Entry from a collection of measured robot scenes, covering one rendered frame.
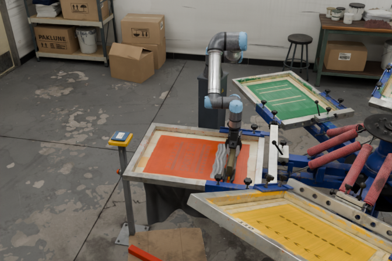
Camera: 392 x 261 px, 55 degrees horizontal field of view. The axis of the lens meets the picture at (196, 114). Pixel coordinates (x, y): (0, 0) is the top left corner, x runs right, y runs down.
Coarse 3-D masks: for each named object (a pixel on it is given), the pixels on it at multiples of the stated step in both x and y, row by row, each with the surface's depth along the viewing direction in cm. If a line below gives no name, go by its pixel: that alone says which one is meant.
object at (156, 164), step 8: (152, 152) 243; (152, 160) 235; (160, 160) 235; (208, 160) 235; (144, 168) 229; (152, 168) 229; (160, 168) 229; (208, 168) 229; (240, 168) 229; (176, 176) 222; (184, 176) 222; (192, 176) 222; (200, 176) 222; (208, 176) 222; (240, 176) 222
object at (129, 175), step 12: (180, 132) 262; (192, 132) 260; (204, 132) 258; (216, 132) 257; (144, 144) 244; (132, 168) 223; (132, 180) 219; (144, 180) 217; (156, 180) 215; (168, 180) 214; (180, 180) 214; (192, 180) 214
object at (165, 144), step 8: (160, 136) 258; (168, 136) 258; (160, 144) 250; (168, 144) 250; (216, 144) 250; (248, 144) 250; (160, 152) 243; (168, 152) 243; (240, 152) 243; (248, 152) 243; (240, 160) 235
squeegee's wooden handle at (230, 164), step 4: (232, 152) 225; (232, 156) 222; (228, 160) 219; (232, 160) 218; (228, 164) 215; (232, 164) 215; (228, 168) 215; (232, 168) 216; (228, 172) 216; (228, 176) 217
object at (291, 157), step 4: (292, 156) 225; (296, 156) 225; (300, 156) 225; (304, 156) 225; (292, 160) 222; (296, 160) 222; (300, 160) 221; (304, 160) 221; (280, 164) 225; (296, 164) 223; (300, 164) 222; (304, 164) 222
